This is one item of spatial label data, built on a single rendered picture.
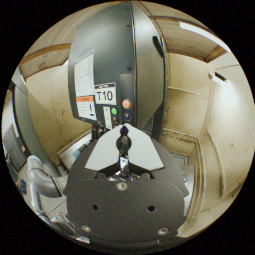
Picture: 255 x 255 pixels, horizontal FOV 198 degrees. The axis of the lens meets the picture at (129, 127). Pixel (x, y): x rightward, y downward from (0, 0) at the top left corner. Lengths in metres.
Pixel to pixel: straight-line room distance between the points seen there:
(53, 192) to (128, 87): 0.43
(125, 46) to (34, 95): 1.34
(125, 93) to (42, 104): 1.30
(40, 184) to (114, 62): 0.47
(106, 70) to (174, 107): 1.11
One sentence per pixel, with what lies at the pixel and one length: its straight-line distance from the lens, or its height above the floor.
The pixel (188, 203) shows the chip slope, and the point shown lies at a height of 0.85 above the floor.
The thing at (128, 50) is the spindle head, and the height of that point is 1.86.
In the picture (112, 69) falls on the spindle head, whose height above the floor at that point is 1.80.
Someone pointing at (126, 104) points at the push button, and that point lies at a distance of 0.24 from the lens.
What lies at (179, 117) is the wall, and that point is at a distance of 1.32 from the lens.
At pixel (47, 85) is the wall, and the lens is 1.45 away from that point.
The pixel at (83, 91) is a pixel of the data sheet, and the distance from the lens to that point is 0.39.
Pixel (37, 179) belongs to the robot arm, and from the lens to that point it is 0.37.
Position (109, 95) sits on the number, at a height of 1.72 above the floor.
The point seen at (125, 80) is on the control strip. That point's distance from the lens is 0.24.
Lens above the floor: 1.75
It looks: 30 degrees down
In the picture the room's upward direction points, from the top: 1 degrees counter-clockwise
